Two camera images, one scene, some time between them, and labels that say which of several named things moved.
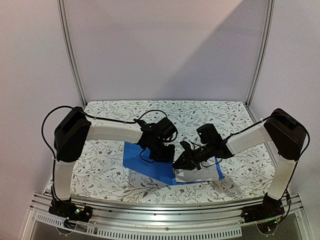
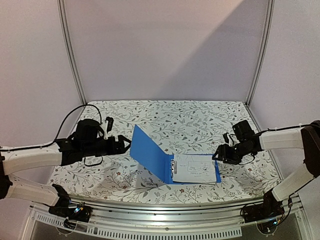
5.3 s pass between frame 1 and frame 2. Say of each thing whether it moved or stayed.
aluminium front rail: stayed
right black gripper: moved
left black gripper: moved
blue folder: moved
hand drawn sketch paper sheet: stayed
